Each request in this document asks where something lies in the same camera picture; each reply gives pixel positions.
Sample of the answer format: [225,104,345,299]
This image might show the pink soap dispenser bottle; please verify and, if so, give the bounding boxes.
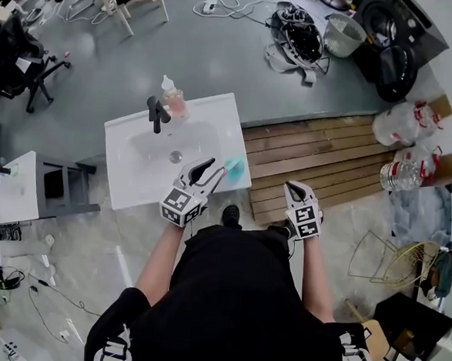
[159,73,194,121]

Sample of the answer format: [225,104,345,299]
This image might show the gold wire chair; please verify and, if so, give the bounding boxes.
[346,229,443,292]

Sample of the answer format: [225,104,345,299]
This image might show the black faucet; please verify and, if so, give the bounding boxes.
[144,95,174,135]

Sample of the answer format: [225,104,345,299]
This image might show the dark clothes pile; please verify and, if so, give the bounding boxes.
[429,248,452,300]

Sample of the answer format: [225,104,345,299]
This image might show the person's black shoe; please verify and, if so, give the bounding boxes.
[221,204,244,230]

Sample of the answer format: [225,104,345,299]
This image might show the person's black clothing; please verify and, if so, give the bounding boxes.
[84,216,381,361]

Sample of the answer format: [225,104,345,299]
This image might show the black office chair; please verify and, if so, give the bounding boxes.
[0,12,75,116]

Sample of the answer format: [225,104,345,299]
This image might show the white sink basin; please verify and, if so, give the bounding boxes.
[98,84,259,220]

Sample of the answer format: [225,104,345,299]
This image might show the person's left forearm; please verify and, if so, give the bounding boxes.
[134,218,188,309]

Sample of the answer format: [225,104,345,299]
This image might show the grey backpack with cables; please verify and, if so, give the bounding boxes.
[262,0,334,87]

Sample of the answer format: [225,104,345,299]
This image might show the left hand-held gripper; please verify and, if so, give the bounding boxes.
[157,154,228,230]

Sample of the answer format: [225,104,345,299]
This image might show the pale green laundry basket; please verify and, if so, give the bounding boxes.
[321,12,369,61]

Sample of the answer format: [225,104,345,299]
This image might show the person's right forearm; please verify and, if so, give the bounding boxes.
[295,234,341,323]

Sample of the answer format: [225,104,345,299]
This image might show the turquoise sponge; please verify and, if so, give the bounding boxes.
[216,154,248,184]

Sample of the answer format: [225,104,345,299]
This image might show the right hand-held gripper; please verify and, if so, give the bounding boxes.
[280,180,326,242]

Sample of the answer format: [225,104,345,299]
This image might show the black floor cable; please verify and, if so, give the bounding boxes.
[25,273,104,319]

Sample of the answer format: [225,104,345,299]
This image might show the small white sink top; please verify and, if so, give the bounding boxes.
[0,148,45,229]

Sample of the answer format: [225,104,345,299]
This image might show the black washing machine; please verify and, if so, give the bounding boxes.
[347,0,452,107]

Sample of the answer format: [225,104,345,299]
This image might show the blue plastic sheet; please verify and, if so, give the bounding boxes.
[385,175,452,250]

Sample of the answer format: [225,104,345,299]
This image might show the wooden slat platform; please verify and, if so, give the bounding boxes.
[235,106,409,236]

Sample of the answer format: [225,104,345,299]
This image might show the black side table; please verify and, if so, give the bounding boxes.
[370,289,452,361]

